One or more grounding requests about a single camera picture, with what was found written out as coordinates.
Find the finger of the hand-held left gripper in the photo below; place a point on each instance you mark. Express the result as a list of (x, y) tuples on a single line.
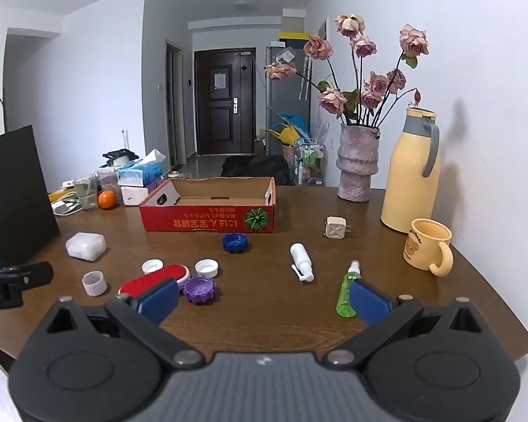
[(37, 274)]

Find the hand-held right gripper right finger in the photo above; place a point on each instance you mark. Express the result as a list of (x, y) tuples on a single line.
[(369, 302)]

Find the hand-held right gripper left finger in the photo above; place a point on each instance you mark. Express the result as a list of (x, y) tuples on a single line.
[(158, 300)]

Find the red and white brush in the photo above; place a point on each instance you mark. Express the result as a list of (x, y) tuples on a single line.
[(154, 278)]

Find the green spray bottle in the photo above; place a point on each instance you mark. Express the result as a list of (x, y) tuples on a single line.
[(345, 292)]

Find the white bottle cap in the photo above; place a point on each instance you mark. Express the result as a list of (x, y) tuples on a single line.
[(207, 268), (152, 267)]

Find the purple bottle cap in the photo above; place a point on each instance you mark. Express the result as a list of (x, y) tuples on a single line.
[(199, 290)]

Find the translucent white case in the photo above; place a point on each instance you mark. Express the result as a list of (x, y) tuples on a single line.
[(86, 246)]

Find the white tape roll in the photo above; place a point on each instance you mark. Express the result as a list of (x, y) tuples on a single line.
[(94, 283)]

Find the beige power plug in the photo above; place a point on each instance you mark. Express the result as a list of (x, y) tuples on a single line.
[(335, 228)]

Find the white spray bottle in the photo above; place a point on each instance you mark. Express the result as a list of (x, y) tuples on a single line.
[(300, 257)]

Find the red cardboard box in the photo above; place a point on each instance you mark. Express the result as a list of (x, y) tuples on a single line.
[(202, 222)]

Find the blue bottle cap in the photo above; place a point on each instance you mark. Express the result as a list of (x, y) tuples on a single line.
[(235, 243)]

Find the white charger brick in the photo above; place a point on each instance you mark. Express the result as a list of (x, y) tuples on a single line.
[(59, 208)]

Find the yellow mug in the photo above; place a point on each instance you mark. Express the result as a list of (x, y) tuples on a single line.
[(424, 246)]

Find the yellow packet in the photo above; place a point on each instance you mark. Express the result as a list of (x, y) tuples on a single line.
[(61, 194)]

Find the black paper bag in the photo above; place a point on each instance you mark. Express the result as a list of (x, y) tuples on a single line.
[(13, 193)]

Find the clear drinking glass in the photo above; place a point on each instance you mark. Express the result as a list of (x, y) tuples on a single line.
[(86, 195)]

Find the orange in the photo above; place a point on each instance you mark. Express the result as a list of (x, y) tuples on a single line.
[(107, 200)]

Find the clear food container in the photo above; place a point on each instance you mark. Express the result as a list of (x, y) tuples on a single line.
[(108, 180)]

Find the blue tissue pack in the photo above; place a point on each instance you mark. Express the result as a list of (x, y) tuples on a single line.
[(138, 173)]

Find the yellow thermos jug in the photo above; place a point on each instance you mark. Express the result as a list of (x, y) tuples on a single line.
[(407, 176)]

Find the pink stone vase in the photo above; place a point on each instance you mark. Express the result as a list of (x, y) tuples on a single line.
[(356, 162)]

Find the white round appliance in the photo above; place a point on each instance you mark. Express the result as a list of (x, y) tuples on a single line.
[(122, 161)]

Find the black folding stand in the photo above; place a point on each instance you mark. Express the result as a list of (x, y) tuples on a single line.
[(119, 155)]

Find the white rolling cart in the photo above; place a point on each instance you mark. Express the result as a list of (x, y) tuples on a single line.
[(310, 162)]

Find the purple dried flowers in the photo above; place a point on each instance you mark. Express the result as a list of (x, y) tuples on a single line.
[(323, 132)]

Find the yellow bag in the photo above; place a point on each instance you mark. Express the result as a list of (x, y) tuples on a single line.
[(286, 136)]

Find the blue bag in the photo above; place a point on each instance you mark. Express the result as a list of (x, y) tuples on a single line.
[(297, 121)]

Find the dark brown entrance door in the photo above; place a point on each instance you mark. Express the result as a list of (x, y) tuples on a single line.
[(222, 105)]

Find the dried pink roses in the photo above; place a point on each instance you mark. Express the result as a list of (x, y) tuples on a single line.
[(376, 83)]

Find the grey refrigerator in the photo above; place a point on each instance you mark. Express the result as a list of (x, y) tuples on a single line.
[(286, 96)]

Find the clear folded umbrella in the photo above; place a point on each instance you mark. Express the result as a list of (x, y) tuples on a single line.
[(304, 79)]

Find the clear plastic bag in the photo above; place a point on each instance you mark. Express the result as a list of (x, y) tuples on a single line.
[(287, 55)]

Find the yellow box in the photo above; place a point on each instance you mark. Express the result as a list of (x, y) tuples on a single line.
[(295, 36)]

